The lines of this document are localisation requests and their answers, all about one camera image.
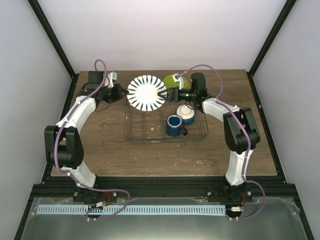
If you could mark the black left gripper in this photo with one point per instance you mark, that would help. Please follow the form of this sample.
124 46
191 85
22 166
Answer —
118 95

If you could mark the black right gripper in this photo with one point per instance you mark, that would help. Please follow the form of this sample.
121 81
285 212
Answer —
171 95

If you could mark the white blue striped plate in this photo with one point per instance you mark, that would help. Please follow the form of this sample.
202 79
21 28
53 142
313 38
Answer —
146 93

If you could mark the white and teal bowl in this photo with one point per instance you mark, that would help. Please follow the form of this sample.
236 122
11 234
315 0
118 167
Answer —
186 113

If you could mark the dark blue mug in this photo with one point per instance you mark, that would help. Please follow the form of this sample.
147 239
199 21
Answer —
174 126

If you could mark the black wire dish rack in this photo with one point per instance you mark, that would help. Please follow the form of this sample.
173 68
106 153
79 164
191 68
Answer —
149 127

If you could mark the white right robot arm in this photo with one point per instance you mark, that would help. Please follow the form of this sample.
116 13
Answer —
241 132

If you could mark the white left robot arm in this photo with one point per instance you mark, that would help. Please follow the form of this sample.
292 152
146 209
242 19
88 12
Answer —
63 145

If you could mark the lime green plate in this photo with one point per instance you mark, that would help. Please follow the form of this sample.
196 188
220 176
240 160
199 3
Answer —
169 82

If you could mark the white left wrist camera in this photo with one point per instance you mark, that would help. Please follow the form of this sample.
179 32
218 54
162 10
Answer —
110 79

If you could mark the black aluminium frame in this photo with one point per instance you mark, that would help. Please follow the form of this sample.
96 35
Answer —
165 186

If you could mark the light blue slotted cable duct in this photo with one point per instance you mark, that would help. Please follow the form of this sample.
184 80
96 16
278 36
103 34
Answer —
202 210

